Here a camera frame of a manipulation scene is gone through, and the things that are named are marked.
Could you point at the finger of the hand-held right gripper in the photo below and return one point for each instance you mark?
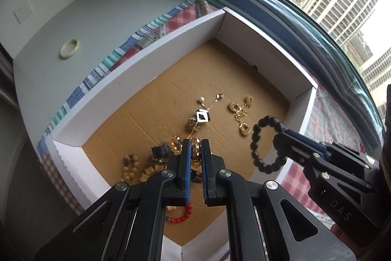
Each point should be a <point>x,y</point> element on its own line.
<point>297,138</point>
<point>290,151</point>

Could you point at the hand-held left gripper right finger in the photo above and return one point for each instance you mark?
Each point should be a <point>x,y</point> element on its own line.
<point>207,175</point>

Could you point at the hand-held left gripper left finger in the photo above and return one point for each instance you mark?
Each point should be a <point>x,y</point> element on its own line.
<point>187,175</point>

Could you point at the white cardboard box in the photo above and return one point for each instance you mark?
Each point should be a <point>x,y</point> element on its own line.
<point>152,96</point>

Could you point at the dark brown jewelry piece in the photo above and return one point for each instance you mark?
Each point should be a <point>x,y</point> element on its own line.
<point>160,152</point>

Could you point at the plaid bedsheet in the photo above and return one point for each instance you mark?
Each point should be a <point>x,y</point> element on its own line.
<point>333,114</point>

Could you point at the black square earring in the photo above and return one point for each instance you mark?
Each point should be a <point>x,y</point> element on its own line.
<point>203,116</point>

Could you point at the pearl drop earring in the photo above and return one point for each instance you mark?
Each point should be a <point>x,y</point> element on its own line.
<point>200,100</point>

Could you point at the high-rise buildings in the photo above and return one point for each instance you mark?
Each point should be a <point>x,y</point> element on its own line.
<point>342,4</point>

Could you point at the white wall outlet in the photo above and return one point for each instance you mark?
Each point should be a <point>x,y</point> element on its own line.
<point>23,12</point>

